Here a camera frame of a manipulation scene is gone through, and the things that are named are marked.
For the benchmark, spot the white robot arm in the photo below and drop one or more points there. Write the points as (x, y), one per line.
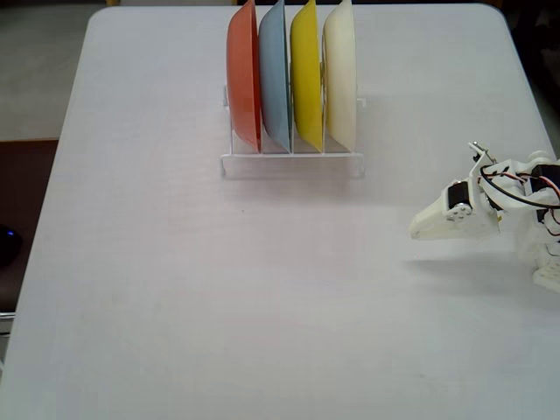
(529, 245)

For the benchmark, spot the yellow plate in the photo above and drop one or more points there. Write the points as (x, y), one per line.
(306, 79)

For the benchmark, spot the white metal frame piece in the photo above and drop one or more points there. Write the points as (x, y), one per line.
(6, 324)

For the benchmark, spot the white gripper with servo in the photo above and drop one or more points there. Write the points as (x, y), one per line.
(443, 217)

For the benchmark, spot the light blue plate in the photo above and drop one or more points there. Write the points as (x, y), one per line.
(273, 79)

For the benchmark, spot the wrist camera on white bracket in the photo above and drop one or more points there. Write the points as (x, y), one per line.
(476, 161)

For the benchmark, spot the orange plate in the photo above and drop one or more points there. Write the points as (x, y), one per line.
(242, 79)

